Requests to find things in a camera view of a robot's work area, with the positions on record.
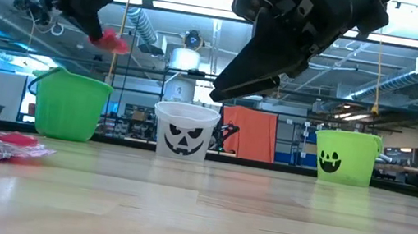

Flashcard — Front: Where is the white jack-o-lantern bucket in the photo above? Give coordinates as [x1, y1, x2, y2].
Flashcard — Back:
[147, 99, 223, 166]

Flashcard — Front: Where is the silver flexible duct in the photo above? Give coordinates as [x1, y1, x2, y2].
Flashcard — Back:
[122, 6, 163, 46]

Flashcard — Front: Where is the black ceiling-hung device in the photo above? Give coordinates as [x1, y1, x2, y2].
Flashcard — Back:
[10, 0, 55, 28]

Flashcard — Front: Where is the black hose reel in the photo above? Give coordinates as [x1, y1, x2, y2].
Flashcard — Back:
[181, 28, 206, 53]

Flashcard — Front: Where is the blue panel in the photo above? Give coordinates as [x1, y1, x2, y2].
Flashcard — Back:
[272, 149, 320, 171]

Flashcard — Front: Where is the silver ceiling duct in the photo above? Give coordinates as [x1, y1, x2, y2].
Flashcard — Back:
[344, 40, 418, 112]

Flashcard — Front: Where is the lime green jack-o-lantern bucket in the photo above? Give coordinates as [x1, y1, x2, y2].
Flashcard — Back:
[308, 126, 385, 190]

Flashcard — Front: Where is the white cylindrical tank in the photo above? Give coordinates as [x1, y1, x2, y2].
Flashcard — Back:
[161, 44, 204, 106]

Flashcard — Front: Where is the dark green plastic bucket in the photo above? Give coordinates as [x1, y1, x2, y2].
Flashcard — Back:
[21, 62, 117, 147]

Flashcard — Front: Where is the shelf with boxes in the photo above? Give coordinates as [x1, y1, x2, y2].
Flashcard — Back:
[97, 99, 161, 143]

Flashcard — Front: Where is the fluorescent ceiling light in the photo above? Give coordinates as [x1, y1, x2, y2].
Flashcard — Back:
[333, 109, 372, 125]

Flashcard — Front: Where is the orange cloth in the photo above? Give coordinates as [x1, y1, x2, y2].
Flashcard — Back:
[216, 103, 282, 164]

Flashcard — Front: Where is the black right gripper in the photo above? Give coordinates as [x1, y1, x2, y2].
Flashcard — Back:
[208, 0, 394, 126]

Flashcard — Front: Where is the yellow hanging cord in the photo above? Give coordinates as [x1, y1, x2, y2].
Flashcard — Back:
[365, 28, 392, 117]

